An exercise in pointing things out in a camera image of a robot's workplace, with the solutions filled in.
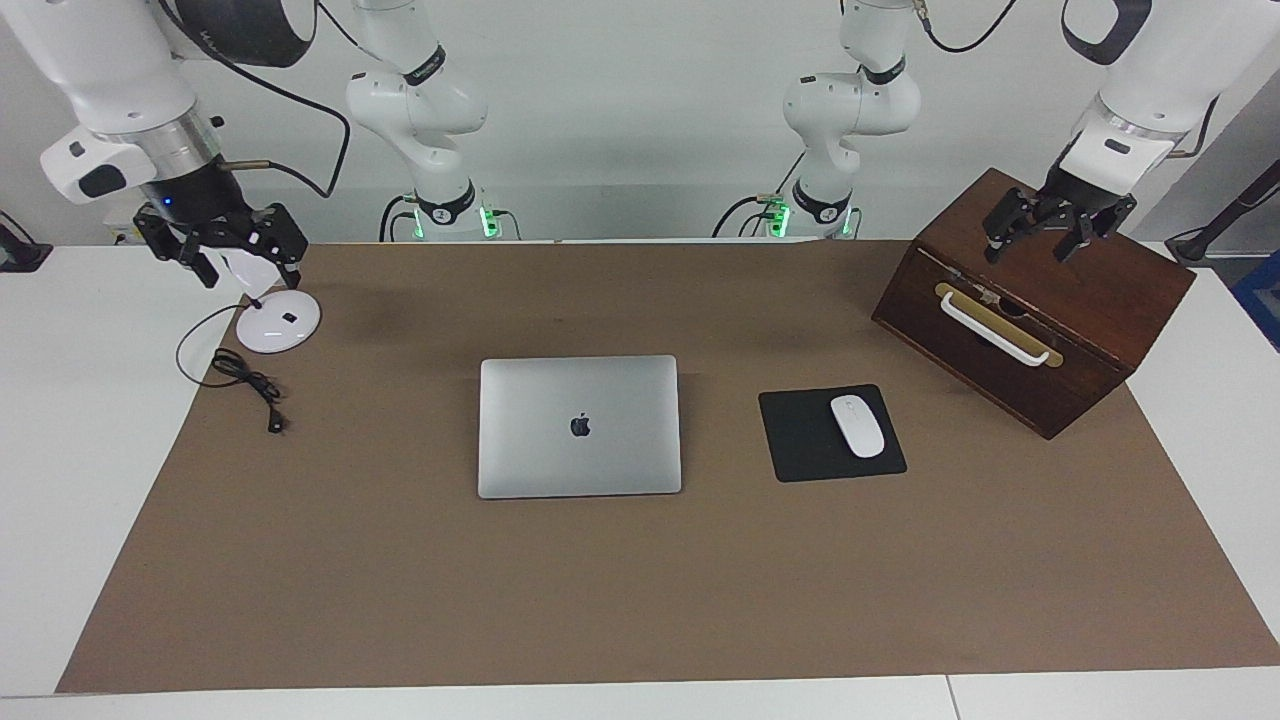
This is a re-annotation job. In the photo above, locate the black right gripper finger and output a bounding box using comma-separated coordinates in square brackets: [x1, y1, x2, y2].
[245, 203, 309, 289]
[133, 205, 221, 291]

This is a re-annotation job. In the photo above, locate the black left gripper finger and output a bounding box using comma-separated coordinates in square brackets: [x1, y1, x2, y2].
[1055, 198, 1139, 264]
[984, 188, 1041, 263]

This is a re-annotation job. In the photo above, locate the silver laptop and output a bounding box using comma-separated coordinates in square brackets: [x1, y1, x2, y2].
[477, 355, 684, 500]

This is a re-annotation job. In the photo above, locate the dark wooden box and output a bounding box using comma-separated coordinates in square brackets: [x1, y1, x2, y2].
[871, 167, 1197, 441]

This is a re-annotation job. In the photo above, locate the white desk lamp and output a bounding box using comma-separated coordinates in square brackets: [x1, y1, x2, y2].
[215, 245, 323, 354]

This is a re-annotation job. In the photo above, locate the black angled stand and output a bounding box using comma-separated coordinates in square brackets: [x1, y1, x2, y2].
[1165, 160, 1280, 267]

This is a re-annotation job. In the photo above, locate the black stand base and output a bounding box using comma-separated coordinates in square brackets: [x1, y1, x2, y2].
[0, 212, 53, 273]

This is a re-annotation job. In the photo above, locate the blue crate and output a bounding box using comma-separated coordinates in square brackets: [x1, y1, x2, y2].
[1232, 250, 1280, 353]

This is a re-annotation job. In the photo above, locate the white computer mouse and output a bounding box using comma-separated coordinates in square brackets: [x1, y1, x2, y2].
[830, 395, 887, 460]

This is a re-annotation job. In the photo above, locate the black mouse pad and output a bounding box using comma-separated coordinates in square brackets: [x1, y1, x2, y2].
[758, 384, 908, 484]

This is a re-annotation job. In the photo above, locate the brown table mat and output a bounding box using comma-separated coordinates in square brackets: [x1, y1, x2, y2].
[55, 240, 1280, 694]

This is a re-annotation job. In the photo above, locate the brass handle plate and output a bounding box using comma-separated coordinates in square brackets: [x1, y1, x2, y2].
[934, 282, 1065, 369]

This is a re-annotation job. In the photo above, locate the black right arm base cable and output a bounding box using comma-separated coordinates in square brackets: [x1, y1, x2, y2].
[378, 193, 421, 243]

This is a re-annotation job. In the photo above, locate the black arm base cable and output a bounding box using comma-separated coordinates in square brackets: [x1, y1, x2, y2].
[378, 193, 421, 243]
[712, 193, 783, 239]

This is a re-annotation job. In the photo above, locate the white box handle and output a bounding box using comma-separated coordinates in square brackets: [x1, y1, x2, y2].
[940, 291, 1053, 367]

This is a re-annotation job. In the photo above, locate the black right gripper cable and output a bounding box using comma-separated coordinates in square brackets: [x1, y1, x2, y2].
[158, 0, 353, 199]

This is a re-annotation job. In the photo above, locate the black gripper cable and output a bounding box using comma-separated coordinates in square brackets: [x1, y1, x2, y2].
[912, 0, 1223, 161]
[158, 0, 353, 199]

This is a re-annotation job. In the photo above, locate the black lamp power cable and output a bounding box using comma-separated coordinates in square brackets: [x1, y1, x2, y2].
[176, 303, 288, 435]

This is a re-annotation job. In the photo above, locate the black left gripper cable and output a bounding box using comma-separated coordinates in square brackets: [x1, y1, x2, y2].
[912, 0, 1223, 161]

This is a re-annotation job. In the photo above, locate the black left arm base cable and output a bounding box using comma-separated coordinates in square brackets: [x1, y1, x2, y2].
[712, 193, 783, 239]

